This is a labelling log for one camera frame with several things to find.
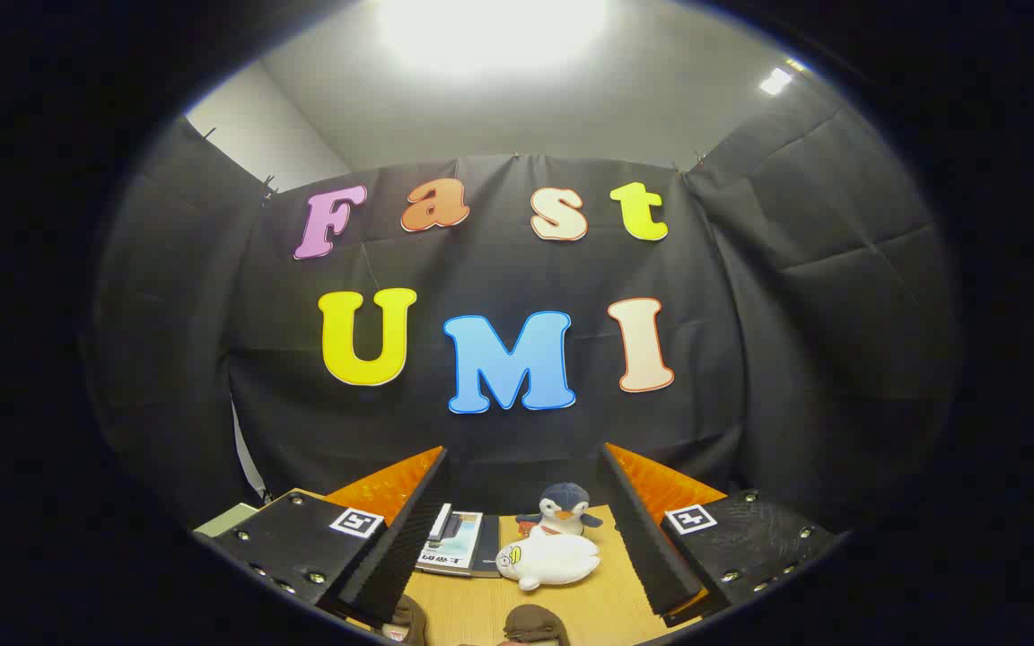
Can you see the brown fuzzy shoe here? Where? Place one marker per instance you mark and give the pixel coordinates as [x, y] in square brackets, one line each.
[535, 621]
[409, 619]

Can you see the white duck-faced plush toy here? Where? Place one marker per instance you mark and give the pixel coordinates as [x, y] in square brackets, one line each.
[553, 558]

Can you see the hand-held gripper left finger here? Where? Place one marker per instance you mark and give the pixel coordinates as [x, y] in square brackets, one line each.
[400, 547]

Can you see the grey penguin plush toy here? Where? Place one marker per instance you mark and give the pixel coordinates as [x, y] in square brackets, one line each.
[564, 502]

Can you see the small ceiling light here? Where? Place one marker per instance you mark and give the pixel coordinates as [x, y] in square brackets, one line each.
[775, 82]

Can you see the pale blue cover book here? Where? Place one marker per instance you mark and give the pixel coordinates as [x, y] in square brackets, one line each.
[456, 549]

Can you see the white book blue photo cover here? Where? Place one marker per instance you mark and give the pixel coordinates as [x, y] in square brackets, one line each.
[442, 523]

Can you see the large ceiling light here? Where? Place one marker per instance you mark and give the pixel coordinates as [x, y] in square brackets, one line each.
[490, 27]

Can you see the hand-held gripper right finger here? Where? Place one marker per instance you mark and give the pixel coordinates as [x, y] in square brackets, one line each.
[638, 538]

